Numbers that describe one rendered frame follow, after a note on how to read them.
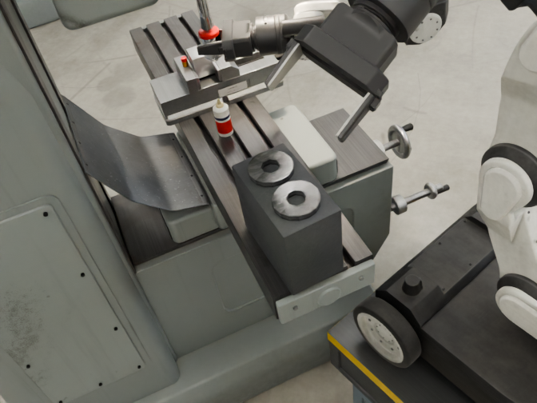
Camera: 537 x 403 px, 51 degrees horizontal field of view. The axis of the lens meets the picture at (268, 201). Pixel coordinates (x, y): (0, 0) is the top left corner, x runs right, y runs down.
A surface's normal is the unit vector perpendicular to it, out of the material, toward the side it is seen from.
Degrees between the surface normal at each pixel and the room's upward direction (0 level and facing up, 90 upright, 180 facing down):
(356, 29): 36
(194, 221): 90
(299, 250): 90
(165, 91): 0
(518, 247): 90
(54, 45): 0
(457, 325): 0
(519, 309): 90
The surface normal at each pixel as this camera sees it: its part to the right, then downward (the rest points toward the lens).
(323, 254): 0.46, 0.62
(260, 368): 0.33, 0.34
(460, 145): -0.12, -0.67
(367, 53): -0.18, -0.11
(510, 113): -0.76, 0.54
